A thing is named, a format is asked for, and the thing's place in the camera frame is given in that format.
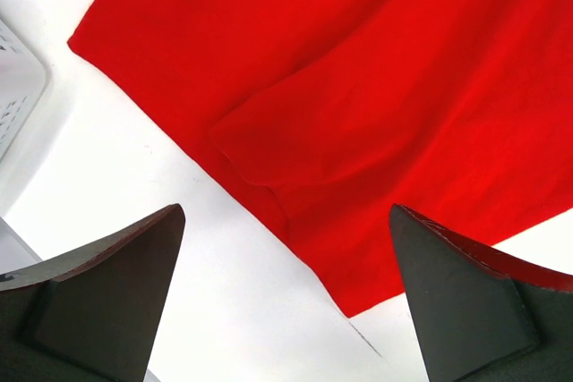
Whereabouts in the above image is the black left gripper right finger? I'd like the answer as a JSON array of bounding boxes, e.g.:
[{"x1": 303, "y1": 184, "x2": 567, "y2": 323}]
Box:
[{"x1": 389, "y1": 205, "x2": 572, "y2": 381}]

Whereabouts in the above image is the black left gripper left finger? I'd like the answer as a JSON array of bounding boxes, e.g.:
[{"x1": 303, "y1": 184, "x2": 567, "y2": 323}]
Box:
[{"x1": 1, "y1": 204, "x2": 185, "y2": 381}]

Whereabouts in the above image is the white plastic basket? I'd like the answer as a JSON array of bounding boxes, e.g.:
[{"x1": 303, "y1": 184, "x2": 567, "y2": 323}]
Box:
[{"x1": 0, "y1": 21, "x2": 48, "y2": 157}]

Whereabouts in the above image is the red t shirt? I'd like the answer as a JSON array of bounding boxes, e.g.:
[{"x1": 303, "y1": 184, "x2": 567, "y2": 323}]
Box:
[{"x1": 69, "y1": 0, "x2": 572, "y2": 317}]

